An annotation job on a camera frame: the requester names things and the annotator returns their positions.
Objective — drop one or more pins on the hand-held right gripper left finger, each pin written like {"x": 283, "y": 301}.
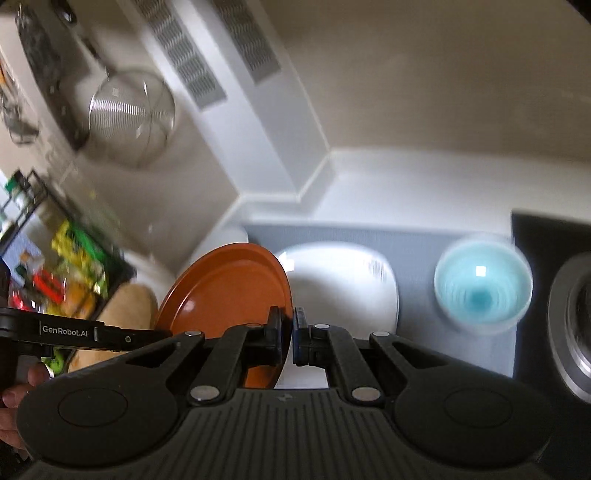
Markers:
{"x": 276, "y": 333}

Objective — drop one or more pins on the round wooden cutting board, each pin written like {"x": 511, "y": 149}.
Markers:
{"x": 124, "y": 309}

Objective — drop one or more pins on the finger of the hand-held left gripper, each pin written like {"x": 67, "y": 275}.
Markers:
{"x": 69, "y": 330}

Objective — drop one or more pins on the yellow green snack packet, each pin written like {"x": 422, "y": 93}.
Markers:
{"x": 76, "y": 249}

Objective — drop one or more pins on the grey counter mat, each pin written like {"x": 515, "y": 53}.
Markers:
{"x": 415, "y": 258}

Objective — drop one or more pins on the white square floral plate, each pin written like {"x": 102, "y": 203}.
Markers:
{"x": 332, "y": 286}

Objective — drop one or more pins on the white bowl with blue inside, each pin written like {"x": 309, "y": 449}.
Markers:
{"x": 480, "y": 286}

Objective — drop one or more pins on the black glass gas stove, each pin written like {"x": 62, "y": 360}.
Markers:
{"x": 535, "y": 240}

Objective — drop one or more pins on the narrow grey vent grille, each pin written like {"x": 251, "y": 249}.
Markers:
{"x": 249, "y": 41}

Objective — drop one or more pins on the person's left hand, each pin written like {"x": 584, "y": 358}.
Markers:
{"x": 38, "y": 374}

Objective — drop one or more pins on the wide grey vent grille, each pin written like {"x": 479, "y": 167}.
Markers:
{"x": 184, "y": 60}

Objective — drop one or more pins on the round steel stove burner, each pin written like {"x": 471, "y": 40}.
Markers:
{"x": 569, "y": 332}

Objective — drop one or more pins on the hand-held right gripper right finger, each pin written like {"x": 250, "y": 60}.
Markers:
{"x": 300, "y": 338}

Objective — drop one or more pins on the orange plate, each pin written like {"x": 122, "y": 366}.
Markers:
{"x": 221, "y": 286}

